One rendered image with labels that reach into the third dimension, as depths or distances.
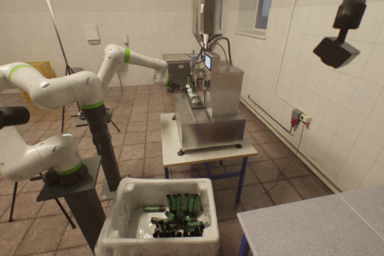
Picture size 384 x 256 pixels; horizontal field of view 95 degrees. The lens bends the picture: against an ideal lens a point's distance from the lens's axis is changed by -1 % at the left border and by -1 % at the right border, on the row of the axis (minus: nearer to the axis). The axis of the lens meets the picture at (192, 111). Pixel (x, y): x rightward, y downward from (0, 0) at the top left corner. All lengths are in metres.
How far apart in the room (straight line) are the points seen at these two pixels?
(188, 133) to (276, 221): 0.72
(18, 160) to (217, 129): 1.09
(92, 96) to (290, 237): 1.10
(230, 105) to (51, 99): 1.05
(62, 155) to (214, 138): 0.94
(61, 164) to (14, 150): 0.19
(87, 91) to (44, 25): 4.79
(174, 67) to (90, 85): 3.71
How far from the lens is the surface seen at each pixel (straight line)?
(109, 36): 5.11
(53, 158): 1.07
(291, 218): 1.22
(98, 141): 0.94
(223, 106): 1.35
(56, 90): 0.77
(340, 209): 1.39
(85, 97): 0.82
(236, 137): 1.45
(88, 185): 1.14
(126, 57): 1.61
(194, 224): 1.40
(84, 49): 5.31
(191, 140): 1.35
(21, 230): 2.46
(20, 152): 1.08
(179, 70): 4.46
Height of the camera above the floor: 1.69
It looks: 28 degrees down
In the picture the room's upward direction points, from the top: straight up
